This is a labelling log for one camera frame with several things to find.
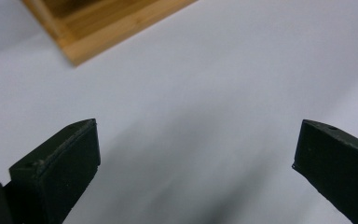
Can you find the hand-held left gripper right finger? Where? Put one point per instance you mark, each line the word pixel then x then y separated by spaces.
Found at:
pixel 338 168

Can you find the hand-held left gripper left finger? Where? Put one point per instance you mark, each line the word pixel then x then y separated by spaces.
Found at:
pixel 59 174

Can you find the three-tier wooden shoe rack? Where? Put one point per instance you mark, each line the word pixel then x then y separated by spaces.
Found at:
pixel 105 25

